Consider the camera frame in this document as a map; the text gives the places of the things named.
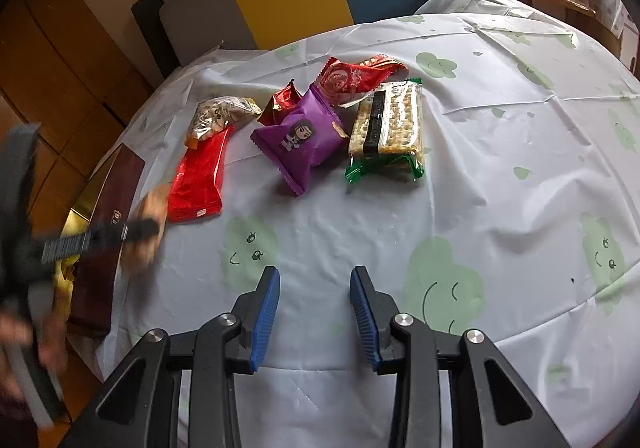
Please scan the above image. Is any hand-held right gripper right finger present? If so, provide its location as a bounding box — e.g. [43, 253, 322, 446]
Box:
[349, 265, 571, 448]

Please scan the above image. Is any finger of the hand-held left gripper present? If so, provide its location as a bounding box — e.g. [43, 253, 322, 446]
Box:
[42, 219, 162, 265]

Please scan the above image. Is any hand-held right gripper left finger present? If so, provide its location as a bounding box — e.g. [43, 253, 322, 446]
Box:
[60, 265, 282, 448]

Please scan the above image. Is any maroon box with yellow inside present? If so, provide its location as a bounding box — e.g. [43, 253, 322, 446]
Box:
[64, 143, 147, 338]

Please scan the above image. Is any tan snack packet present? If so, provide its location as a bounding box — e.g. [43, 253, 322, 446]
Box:
[121, 181, 167, 275]

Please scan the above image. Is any plain red snack packet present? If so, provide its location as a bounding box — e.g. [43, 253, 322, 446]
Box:
[167, 125, 236, 224]

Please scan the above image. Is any red gold patterned snack packet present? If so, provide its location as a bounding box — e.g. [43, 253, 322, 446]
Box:
[315, 56, 383, 109]
[350, 53, 409, 82]

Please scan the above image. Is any person's left hand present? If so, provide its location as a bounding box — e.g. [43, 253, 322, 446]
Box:
[35, 308, 70, 371]

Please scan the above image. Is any wooden cabinet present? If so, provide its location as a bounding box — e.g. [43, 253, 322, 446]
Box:
[0, 0, 157, 234]

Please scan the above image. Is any white green-cloud printed tablecloth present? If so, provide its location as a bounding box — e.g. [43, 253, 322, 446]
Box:
[67, 0, 640, 448]

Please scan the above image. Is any pale yellow nut packet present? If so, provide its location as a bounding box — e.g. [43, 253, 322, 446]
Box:
[184, 97, 263, 149]

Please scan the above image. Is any purple cartoon snack packet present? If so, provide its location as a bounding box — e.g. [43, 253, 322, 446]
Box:
[250, 83, 351, 197]

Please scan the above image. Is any green-ended cracker pack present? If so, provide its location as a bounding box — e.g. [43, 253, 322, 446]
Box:
[345, 77, 427, 185]

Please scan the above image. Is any small shiny red snack packet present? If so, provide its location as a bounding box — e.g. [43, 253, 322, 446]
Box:
[257, 80, 302, 127]

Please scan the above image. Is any grey cushion panel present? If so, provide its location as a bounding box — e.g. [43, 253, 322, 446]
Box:
[159, 0, 259, 68]

